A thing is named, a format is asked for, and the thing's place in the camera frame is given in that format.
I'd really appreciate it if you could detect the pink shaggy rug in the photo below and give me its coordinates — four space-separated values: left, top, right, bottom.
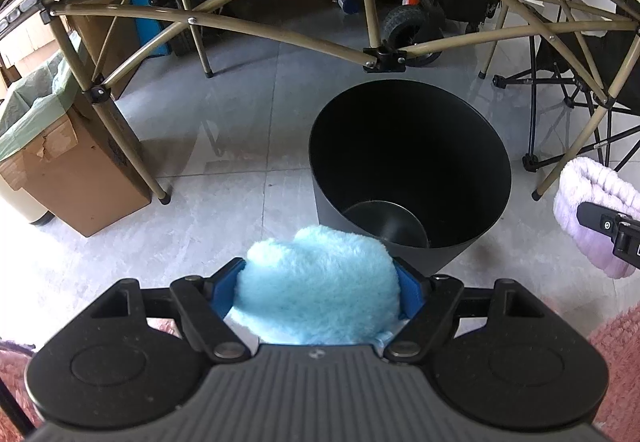
0 307 640 442

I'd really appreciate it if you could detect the black folding chair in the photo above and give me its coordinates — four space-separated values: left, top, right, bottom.
492 0 640 173

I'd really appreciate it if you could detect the tan folding table frame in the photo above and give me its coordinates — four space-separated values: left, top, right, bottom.
0 0 640 203

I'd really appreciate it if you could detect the tall brown cardboard box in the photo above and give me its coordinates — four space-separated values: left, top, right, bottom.
67 0 151 100

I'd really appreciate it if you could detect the cream plastic bin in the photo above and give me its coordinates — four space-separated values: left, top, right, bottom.
0 177 55 227

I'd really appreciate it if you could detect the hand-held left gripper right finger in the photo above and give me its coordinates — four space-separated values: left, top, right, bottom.
382 258 543 365

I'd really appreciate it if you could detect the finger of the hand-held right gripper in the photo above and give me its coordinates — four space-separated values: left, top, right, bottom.
576 203 626 239

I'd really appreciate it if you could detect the green plastic bag liner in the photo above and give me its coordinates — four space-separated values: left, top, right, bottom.
0 30 81 163

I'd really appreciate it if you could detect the light blue fluffy cloth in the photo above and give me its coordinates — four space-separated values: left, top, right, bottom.
225 225 403 347

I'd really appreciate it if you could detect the lavender fluffy cloth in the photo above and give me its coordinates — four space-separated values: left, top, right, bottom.
553 156 640 279

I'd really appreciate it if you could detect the black metal rod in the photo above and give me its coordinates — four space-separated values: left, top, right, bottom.
0 362 33 440

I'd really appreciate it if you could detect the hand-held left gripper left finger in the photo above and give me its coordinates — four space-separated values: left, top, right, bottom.
89 258 251 364

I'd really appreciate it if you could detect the black trash bin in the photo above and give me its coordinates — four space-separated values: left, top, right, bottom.
308 81 513 275

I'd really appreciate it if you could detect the blue box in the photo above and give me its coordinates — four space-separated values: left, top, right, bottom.
131 0 171 56

